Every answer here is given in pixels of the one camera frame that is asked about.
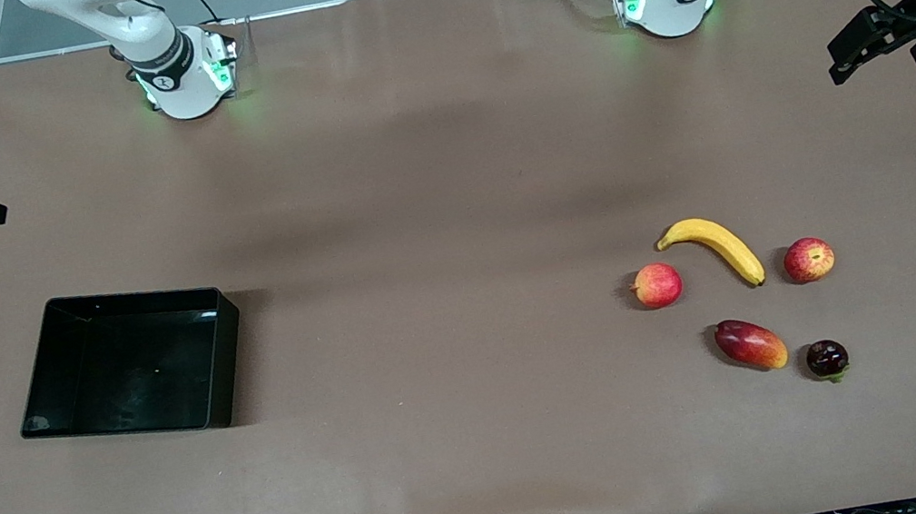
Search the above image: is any brown table mat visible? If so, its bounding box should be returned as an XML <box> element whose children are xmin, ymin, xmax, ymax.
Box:
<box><xmin>0</xmin><ymin>0</ymin><xmax>916</xmax><ymax>514</ymax></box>

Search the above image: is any red apple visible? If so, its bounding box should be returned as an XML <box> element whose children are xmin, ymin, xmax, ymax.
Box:
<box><xmin>780</xmin><ymin>233</ymin><xmax>839</xmax><ymax>287</ymax></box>

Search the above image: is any red mango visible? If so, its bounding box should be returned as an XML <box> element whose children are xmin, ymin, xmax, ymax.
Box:
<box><xmin>712</xmin><ymin>311</ymin><xmax>792</xmax><ymax>379</ymax></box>

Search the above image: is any red yellow round fruit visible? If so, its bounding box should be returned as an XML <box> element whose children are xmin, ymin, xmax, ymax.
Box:
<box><xmin>627</xmin><ymin>259</ymin><xmax>687</xmax><ymax>312</ymax></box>

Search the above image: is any black plastic box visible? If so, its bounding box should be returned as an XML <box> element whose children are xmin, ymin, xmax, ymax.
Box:
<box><xmin>1</xmin><ymin>270</ymin><xmax>257</xmax><ymax>460</ymax></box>

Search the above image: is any yellow banana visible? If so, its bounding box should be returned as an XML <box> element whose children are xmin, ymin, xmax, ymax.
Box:
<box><xmin>654</xmin><ymin>208</ymin><xmax>769</xmax><ymax>302</ymax></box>

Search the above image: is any dark purple small fruit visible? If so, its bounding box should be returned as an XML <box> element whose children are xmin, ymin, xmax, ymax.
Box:
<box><xmin>803</xmin><ymin>336</ymin><xmax>853</xmax><ymax>387</ymax></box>

